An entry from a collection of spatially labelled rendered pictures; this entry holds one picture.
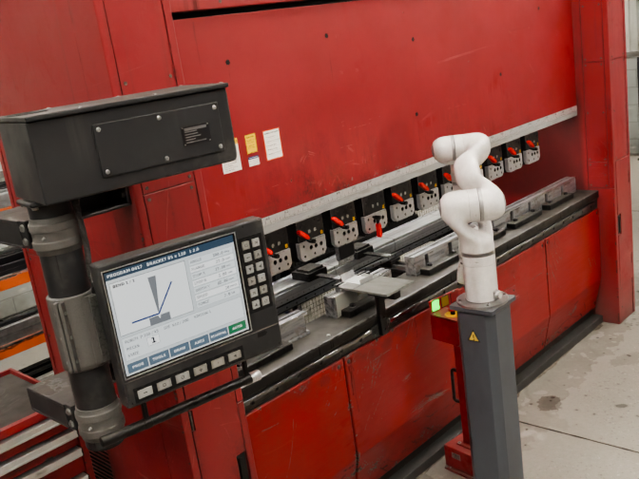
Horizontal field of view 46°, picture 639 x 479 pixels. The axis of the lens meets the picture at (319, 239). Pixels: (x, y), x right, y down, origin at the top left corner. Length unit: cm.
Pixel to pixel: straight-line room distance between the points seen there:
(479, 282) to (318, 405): 80
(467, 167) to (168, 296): 141
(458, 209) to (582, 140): 232
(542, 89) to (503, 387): 210
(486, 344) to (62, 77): 170
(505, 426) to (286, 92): 150
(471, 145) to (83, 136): 169
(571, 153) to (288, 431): 279
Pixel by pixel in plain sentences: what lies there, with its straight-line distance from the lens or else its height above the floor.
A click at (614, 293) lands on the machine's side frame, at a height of 21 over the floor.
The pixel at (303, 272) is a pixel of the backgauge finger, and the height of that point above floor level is 102.
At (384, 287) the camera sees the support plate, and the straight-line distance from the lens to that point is 311.
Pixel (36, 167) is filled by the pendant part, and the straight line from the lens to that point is 173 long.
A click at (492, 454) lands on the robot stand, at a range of 306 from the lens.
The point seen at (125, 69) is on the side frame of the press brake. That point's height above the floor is 201.
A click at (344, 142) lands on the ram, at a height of 159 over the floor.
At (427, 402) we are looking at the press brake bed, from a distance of 362.
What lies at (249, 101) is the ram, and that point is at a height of 183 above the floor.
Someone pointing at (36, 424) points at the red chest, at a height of 97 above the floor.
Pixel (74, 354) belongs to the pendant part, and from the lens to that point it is 192.
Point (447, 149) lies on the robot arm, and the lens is 303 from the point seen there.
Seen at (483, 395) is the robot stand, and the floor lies 65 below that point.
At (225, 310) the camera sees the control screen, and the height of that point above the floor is 139.
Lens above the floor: 202
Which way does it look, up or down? 15 degrees down
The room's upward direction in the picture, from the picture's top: 8 degrees counter-clockwise
